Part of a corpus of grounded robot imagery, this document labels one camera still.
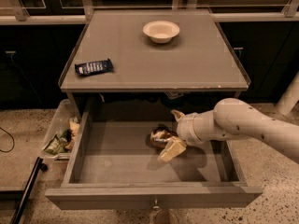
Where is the black bar on floor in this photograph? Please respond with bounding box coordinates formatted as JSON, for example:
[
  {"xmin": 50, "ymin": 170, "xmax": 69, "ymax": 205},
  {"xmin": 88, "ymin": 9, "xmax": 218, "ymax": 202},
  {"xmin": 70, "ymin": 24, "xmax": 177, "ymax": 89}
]
[{"xmin": 10, "ymin": 157, "xmax": 48, "ymax": 224}]

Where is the white bowl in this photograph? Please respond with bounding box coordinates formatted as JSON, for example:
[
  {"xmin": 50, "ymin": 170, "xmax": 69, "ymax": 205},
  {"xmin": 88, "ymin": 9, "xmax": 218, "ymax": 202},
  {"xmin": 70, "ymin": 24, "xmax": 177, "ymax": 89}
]
[{"xmin": 143, "ymin": 21, "xmax": 180, "ymax": 44}]

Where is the black cable on floor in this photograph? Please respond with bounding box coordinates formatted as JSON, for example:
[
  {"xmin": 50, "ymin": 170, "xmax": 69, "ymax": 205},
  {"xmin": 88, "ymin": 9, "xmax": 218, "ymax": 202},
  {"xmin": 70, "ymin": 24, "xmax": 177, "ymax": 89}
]
[{"xmin": 0, "ymin": 126, "xmax": 16, "ymax": 154}]

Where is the clear plastic bin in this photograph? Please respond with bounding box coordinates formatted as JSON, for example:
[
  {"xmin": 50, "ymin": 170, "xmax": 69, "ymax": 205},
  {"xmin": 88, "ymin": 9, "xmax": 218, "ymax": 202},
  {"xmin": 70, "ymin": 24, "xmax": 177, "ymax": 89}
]
[{"xmin": 40, "ymin": 99, "xmax": 77, "ymax": 161}]

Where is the dark blue snack bar wrapper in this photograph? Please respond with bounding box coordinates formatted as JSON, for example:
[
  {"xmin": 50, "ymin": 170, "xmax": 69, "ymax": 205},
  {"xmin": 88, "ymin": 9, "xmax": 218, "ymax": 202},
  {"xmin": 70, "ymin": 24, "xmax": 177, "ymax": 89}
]
[{"xmin": 75, "ymin": 59, "xmax": 114, "ymax": 77}]

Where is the orange soda can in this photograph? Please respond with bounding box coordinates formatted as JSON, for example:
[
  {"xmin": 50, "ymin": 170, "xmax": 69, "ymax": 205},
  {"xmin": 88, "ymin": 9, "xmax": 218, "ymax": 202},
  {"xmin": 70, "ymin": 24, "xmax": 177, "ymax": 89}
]
[{"xmin": 149, "ymin": 127, "xmax": 177, "ymax": 148}]

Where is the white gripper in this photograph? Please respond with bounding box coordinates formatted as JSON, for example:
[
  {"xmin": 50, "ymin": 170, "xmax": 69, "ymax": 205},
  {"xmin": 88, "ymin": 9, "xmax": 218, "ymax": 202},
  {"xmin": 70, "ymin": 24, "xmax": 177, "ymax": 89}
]
[{"xmin": 157, "ymin": 109, "xmax": 199, "ymax": 163}]

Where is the open grey top drawer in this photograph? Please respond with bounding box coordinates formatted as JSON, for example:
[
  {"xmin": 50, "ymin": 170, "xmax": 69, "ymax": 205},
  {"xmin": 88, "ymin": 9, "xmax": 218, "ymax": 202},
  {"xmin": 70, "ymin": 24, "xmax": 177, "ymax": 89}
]
[{"xmin": 46, "ymin": 98, "xmax": 263, "ymax": 210}]

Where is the green snack bag in bin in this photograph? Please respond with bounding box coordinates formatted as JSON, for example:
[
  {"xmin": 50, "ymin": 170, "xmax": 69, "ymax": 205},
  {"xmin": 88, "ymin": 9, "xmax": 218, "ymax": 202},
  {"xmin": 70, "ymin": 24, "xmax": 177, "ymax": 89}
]
[{"xmin": 44, "ymin": 134, "xmax": 66, "ymax": 155}]

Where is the yellow snack bag in bin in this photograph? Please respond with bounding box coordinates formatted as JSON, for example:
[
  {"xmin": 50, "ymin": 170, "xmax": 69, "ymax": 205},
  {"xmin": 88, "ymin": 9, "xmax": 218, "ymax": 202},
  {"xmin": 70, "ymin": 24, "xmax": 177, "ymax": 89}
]
[{"xmin": 64, "ymin": 118, "xmax": 80, "ymax": 150}]

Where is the grey cabinet with counter top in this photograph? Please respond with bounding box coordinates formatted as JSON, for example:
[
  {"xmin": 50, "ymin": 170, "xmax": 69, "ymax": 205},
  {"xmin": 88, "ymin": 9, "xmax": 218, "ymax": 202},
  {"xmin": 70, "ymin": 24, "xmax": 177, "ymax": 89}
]
[{"xmin": 57, "ymin": 8, "xmax": 251, "ymax": 123}]

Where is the white window frame rail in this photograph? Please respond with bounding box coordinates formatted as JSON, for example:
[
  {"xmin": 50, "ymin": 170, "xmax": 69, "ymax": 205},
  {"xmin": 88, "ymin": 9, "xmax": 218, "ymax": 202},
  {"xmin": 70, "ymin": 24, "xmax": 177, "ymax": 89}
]
[{"xmin": 1, "ymin": 0, "xmax": 299, "ymax": 24}]

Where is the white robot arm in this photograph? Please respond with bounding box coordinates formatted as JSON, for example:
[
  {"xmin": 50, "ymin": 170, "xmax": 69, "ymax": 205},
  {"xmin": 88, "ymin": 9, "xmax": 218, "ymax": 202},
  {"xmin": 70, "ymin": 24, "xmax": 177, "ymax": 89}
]
[{"xmin": 158, "ymin": 98, "xmax": 299, "ymax": 163}]

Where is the metal drawer knob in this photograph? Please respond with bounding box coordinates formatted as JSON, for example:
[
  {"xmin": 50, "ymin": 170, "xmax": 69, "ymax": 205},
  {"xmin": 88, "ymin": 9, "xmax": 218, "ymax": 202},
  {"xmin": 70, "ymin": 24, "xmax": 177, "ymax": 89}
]
[{"xmin": 151, "ymin": 199, "xmax": 161, "ymax": 211}]

